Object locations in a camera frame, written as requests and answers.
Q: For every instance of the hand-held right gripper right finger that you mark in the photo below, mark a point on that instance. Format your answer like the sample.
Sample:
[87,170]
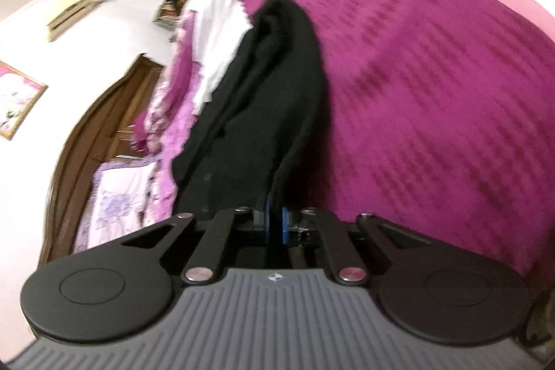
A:
[286,225]

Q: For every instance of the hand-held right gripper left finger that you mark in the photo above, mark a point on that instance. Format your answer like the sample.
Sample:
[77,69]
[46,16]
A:
[269,220]

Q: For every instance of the framed wall picture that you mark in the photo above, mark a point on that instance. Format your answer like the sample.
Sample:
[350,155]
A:
[19,101]

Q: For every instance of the purple white floral blanket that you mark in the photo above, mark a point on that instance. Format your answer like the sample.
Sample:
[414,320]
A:
[433,92]

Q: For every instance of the lilac floral pillow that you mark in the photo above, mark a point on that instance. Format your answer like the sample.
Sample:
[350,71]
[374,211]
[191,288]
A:
[117,201]

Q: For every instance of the black buttoned cardigan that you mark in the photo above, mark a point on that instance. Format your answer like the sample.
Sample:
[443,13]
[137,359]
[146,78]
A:
[269,101]

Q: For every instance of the cream wall air conditioner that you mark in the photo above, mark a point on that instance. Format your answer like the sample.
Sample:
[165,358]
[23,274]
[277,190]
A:
[69,14]

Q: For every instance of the row of books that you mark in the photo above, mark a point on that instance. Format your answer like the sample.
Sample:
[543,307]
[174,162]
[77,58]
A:
[164,15]

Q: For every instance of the wooden bed headboard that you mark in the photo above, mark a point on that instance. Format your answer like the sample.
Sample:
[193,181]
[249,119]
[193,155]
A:
[99,123]

